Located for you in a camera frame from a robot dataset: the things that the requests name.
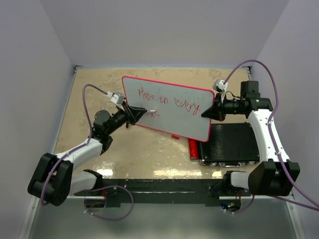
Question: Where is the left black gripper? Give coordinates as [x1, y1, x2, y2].
[106, 102, 146, 135]

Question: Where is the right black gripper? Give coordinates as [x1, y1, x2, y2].
[201, 92, 244, 122]

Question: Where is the pink framed whiteboard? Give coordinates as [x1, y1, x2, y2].
[122, 76, 215, 142]

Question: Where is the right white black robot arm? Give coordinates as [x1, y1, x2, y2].
[202, 80, 300, 196]

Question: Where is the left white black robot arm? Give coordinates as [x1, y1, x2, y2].
[27, 103, 147, 206]

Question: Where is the black ribbed case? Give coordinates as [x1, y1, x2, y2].
[197, 122, 260, 167]

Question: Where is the red glitter microphone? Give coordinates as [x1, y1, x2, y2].
[188, 138, 198, 160]

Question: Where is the wire whiteboard stand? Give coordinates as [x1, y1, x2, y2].
[101, 95, 125, 110]

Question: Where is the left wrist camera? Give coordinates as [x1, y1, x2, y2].
[106, 92, 125, 105]

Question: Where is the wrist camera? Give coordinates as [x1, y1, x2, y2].
[213, 79, 228, 93]
[106, 92, 125, 105]

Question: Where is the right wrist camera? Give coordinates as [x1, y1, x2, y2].
[213, 79, 228, 93]

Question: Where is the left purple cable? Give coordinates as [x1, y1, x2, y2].
[39, 84, 110, 207]

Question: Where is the purple cable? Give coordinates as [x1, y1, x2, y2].
[223, 59, 319, 211]
[39, 84, 110, 207]

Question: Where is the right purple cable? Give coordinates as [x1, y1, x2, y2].
[223, 59, 319, 211]

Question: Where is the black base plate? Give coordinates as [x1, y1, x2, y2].
[99, 178, 252, 209]

